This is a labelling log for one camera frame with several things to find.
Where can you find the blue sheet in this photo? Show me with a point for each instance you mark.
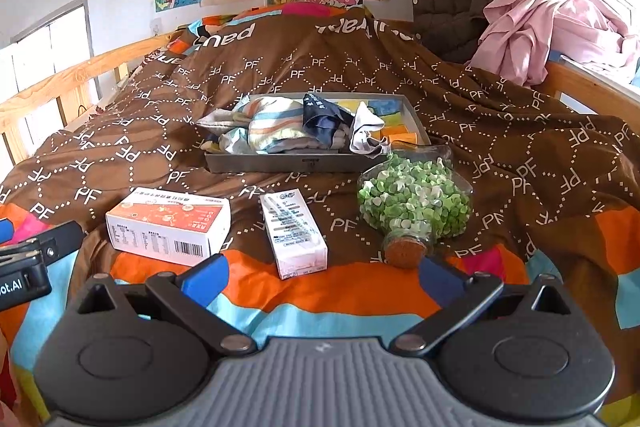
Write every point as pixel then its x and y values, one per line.
pixel 636 74

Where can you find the navy printed cloth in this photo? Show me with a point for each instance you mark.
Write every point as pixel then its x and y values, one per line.
pixel 320 117

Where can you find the white knitted cloth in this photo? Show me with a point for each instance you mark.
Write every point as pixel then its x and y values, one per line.
pixel 362 127

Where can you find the brown printed blanket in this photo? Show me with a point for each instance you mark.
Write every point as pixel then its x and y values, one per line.
pixel 350 72

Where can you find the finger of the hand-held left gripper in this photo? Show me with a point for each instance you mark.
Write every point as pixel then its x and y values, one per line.
pixel 60 239
pixel 5 229

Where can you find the small white carton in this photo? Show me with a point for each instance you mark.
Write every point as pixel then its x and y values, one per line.
pixel 295 232

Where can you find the white and orange box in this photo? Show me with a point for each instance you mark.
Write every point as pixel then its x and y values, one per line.
pixel 165 227

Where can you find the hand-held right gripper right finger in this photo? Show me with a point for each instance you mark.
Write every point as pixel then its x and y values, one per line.
pixel 442 282

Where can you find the window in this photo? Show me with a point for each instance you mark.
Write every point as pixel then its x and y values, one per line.
pixel 50 42

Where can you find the wooden bed rail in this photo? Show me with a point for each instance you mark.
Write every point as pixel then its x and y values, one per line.
pixel 75 74
pixel 590 92

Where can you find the grey fabric pouch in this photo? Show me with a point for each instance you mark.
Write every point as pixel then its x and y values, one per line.
pixel 312 146

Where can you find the pink crumpled cloth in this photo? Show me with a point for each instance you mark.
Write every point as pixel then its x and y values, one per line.
pixel 545 17

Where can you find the pale blue-grey cloth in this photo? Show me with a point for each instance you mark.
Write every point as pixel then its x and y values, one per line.
pixel 240 144

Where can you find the white wall socket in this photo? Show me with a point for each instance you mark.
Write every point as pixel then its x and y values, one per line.
pixel 156 26

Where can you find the glass bottle of green pieces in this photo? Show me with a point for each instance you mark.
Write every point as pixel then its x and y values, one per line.
pixel 415 202

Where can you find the grey tray with cartoon picture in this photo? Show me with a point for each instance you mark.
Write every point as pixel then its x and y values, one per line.
pixel 280 162

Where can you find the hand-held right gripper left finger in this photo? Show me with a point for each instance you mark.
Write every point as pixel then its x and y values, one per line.
pixel 205 282

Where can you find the blue striped cloth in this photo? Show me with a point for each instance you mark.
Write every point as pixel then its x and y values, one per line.
pixel 270 122

